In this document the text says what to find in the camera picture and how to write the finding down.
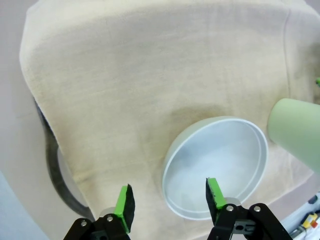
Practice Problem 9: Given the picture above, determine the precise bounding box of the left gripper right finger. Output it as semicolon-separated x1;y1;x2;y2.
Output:
205;177;293;240

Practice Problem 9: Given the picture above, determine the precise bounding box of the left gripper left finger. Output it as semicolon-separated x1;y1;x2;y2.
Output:
63;184;136;240

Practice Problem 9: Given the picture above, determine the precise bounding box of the white bowl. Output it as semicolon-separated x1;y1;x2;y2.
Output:
161;116;270;221

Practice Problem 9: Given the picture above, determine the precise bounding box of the tall light green cup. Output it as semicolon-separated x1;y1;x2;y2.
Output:
266;98;320;176

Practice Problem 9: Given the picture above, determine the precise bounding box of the beige cloth mat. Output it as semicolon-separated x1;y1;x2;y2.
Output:
19;0;320;224

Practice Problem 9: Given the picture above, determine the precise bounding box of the white device with coloured labels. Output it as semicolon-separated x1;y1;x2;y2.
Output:
281;191;320;240

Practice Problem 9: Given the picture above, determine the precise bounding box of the dark tray with handles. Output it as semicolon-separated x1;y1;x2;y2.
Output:
33;98;95;220

